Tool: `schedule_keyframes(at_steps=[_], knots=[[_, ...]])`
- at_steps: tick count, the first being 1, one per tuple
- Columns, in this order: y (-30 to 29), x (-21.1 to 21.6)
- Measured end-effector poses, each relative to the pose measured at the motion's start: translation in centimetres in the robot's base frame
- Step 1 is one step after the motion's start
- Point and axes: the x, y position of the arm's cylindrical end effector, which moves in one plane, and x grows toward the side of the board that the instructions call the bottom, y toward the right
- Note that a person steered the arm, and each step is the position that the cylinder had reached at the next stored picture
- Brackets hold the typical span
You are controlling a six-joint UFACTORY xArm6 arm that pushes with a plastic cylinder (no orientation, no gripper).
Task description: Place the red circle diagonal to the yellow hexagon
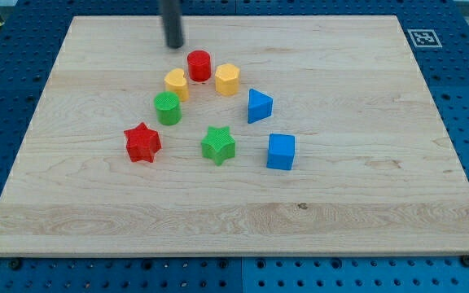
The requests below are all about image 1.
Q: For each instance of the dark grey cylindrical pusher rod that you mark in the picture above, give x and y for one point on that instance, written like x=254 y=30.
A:
x=171 y=15

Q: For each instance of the red cylinder block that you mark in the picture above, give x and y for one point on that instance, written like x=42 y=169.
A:
x=199 y=65

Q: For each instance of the yellow hexagon block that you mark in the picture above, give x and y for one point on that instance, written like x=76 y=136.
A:
x=227 y=79

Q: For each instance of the yellow heart block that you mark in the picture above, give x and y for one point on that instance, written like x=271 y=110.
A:
x=175 y=81

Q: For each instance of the green cylinder block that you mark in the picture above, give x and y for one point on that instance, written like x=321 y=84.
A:
x=167 y=106

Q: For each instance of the blue triangle block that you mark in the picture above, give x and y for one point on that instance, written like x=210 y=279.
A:
x=260 y=106

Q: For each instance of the red star block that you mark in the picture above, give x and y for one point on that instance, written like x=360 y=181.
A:
x=142 y=143

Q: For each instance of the green star block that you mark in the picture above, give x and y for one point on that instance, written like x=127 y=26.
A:
x=218 y=145

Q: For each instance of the light wooden board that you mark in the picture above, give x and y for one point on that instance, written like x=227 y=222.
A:
x=374 y=173

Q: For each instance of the blue cube block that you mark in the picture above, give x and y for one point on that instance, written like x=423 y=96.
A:
x=281 y=151

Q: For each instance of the white fiducial marker tag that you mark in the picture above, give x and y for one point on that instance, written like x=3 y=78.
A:
x=424 y=38

